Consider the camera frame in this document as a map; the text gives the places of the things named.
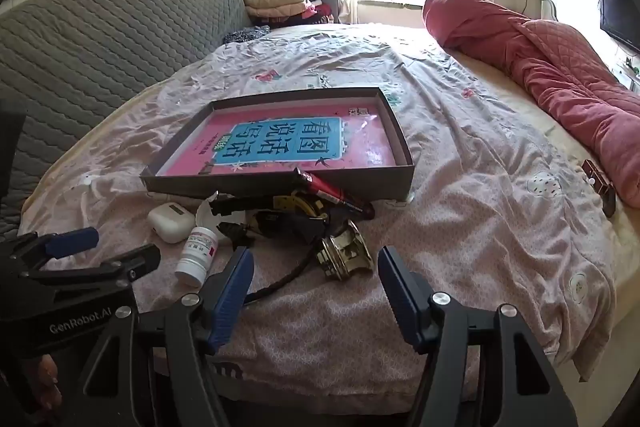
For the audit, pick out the white television cabinet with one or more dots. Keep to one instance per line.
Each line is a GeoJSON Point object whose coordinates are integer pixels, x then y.
{"type": "Point", "coordinates": [630, 72]}

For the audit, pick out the small brown box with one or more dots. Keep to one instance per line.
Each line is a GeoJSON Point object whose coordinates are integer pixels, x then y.
{"type": "Point", "coordinates": [595, 174]}

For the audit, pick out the white earbuds case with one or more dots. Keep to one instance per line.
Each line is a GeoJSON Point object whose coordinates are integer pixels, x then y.
{"type": "Point", "coordinates": [170, 222]}

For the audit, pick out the pink and blue book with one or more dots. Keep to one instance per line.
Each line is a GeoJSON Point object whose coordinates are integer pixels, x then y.
{"type": "Point", "coordinates": [225, 134]}

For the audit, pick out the white medicine bottle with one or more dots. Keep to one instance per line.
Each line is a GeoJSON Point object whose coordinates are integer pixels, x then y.
{"type": "Point", "coordinates": [197, 257]}

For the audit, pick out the pile of dark clothes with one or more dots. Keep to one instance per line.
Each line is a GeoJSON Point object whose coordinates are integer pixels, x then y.
{"type": "Point", "coordinates": [317, 4]}

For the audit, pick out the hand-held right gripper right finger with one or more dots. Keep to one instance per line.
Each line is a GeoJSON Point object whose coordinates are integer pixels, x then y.
{"type": "Point", "coordinates": [400, 302]}

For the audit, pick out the white curved metal frame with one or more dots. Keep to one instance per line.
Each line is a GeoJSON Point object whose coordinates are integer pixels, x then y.
{"type": "Point", "coordinates": [550, 4]}

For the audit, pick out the person's left hand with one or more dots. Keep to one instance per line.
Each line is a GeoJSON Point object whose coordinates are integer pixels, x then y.
{"type": "Point", "coordinates": [49, 382]}

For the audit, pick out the black television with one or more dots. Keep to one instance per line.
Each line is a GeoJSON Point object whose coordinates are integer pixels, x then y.
{"type": "Point", "coordinates": [620, 17]}

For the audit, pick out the red quilted blanket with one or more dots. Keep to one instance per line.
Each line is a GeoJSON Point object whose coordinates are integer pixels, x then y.
{"type": "Point", "coordinates": [550, 67]}

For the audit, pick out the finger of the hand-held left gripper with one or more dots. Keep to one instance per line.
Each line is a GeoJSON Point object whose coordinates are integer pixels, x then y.
{"type": "Point", "coordinates": [135, 263]}
{"type": "Point", "coordinates": [72, 242]}

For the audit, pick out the pink floral bed sheet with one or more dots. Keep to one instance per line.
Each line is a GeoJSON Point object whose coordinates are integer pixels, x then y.
{"type": "Point", "coordinates": [475, 232]}

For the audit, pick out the dark patterned cloth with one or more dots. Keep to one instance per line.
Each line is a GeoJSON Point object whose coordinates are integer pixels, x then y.
{"type": "Point", "coordinates": [245, 35]}

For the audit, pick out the red and black lighter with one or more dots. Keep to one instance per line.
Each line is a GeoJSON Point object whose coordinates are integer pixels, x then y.
{"type": "Point", "coordinates": [325, 189]}

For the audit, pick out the white ribbed lid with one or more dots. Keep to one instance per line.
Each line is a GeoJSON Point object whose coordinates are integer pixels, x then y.
{"type": "Point", "coordinates": [205, 214]}

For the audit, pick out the black plastic clip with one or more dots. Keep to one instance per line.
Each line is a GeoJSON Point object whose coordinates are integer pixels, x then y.
{"type": "Point", "coordinates": [235, 230]}

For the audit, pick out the cream folded blankets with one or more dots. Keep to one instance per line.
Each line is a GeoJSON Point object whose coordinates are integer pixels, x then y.
{"type": "Point", "coordinates": [275, 2]}

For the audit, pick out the grey shallow cardboard box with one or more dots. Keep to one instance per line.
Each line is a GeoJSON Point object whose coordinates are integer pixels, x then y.
{"type": "Point", "coordinates": [190, 184]}

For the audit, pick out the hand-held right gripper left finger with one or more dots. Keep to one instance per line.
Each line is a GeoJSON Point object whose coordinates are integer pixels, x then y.
{"type": "Point", "coordinates": [232, 292]}

